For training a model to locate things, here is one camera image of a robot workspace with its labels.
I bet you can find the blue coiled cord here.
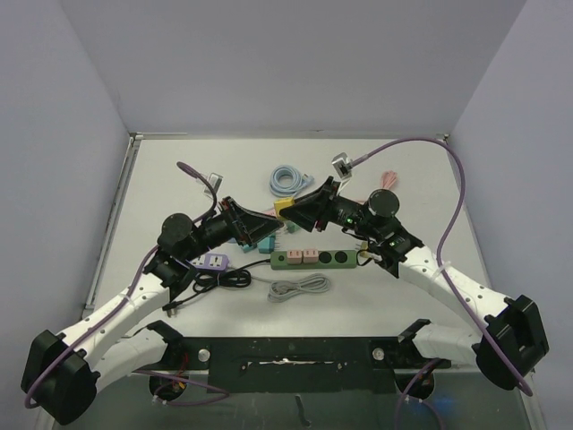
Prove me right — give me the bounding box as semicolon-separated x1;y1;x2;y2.
267;164;316;197

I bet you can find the black power cord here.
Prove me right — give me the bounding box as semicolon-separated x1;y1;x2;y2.
163;259;274;320

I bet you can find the grey coiled cord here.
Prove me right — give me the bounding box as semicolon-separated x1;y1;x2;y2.
267;273;332;305

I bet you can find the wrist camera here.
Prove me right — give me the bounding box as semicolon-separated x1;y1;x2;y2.
331;152;353;182
201;172;224;197

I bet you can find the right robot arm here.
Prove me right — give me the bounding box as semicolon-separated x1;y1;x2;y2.
279;178;549;396

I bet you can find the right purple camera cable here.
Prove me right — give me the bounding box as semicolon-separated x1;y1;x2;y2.
351;137;534;430

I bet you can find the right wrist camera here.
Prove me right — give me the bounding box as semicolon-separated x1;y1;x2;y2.
331;152;353;182

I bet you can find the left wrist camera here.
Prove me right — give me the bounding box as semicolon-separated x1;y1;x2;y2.
201;172;224;197

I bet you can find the green power strip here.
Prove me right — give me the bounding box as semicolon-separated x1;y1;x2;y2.
270;250;357;271

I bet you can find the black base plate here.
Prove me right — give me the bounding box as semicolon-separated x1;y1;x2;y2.
149;337;429;394

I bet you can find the purple power strip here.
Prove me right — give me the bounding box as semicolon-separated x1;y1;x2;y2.
190;253;229;271

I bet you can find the yellow charger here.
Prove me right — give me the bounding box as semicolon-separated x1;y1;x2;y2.
274;196;295;219
355;241;371;259

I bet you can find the small green charger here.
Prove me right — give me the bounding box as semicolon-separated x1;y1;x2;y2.
283;221;301;234

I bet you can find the pink charger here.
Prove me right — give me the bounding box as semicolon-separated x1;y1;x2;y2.
303;249;320;264
286;250;303;265

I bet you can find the pink coiled cord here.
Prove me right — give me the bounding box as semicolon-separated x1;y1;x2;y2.
378;169;400;192

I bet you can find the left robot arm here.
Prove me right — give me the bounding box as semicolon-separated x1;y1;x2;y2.
21;197;283;426

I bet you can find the teal charger lower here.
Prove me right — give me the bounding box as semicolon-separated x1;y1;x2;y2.
257;236;280;254

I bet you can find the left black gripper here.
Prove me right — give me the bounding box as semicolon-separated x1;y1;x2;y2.
184;196;283;262

